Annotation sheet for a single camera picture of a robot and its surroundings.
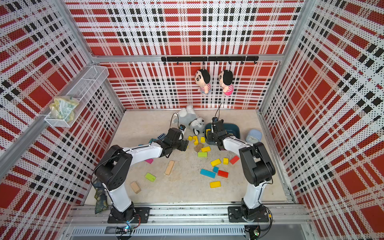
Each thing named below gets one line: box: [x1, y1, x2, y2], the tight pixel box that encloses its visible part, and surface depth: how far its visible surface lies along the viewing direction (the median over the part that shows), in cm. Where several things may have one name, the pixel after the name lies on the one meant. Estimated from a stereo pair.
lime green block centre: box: [197, 152, 208, 158], surface depth 98 cm
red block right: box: [230, 155, 240, 165], surface depth 95 cm
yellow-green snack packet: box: [49, 95, 80, 123], surface depth 64 cm
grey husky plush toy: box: [173, 105, 205, 136], surface depth 106 cm
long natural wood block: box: [164, 160, 175, 176], surface depth 91 cm
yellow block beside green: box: [201, 146, 211, 152], surface depth 100 cm
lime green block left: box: [144, 172, 157, 182], surface depth 88 cm
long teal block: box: [200, 168, 216, 179], surface depth 91 cm
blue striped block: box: [157, 133, 166, 141], surface depth 106 cm
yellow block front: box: [209, 181, 222, 189], surface depth 86 cm
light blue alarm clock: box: [245, 129, 263, 145], surface depth 98 cm
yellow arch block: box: [192, 135, 199, 145], surface depth 103 cm
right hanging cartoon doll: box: [218, 70, 234, 96], surface depth 97 cm
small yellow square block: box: [222, 157, 230, 165], surface depth 93 cm
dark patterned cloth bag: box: [91, 177, 109, 214], surface depth 79 cm
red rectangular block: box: [217, 170, 229, 178], surface depth 90 cm
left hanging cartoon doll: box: [194, 69, 212, 95], surface depth 95 cm
